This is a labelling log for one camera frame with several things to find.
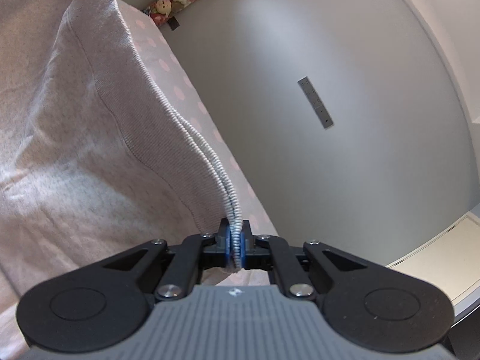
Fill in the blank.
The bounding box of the light grey printed sweatshirt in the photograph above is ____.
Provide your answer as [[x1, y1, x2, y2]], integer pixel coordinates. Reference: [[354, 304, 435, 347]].
[[0, 0, 243, 308]]

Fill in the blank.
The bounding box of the pink polka dot bedsheet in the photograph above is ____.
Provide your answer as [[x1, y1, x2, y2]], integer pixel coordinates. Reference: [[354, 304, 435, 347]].
[[115, 0, 281, 285]]

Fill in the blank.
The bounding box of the white room door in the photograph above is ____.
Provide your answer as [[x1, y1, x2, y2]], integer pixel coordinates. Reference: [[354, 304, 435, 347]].
[[388, 211, 479, 323]]

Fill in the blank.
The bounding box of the black wall socket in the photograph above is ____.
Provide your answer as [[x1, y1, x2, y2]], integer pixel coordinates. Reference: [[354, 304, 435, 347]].
[[168, 17, 180, 31]]

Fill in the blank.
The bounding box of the grey wall switch panel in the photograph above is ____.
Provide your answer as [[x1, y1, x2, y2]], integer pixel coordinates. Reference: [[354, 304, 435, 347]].
[[298, 77, 334, 129]]

